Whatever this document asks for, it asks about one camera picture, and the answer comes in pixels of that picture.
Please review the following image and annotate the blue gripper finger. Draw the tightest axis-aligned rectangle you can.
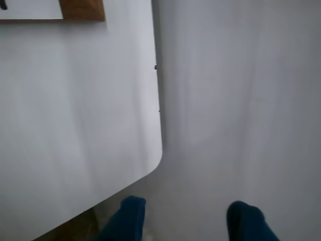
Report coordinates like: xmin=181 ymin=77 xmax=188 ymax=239
xmin=96 ymin=195 xmax=147 ymax=241
xmin=226 ymin=200 xmax=281 ymax=241

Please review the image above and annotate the wooden chessboard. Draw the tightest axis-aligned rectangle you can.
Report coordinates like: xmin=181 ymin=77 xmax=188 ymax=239
xmin=0 ymin=0 xmax=106 ymax=23

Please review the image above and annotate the white paper letter strip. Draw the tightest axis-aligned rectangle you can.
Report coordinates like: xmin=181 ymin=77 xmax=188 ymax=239
xmin=0 ymin=0 xmax=64 ymax=20

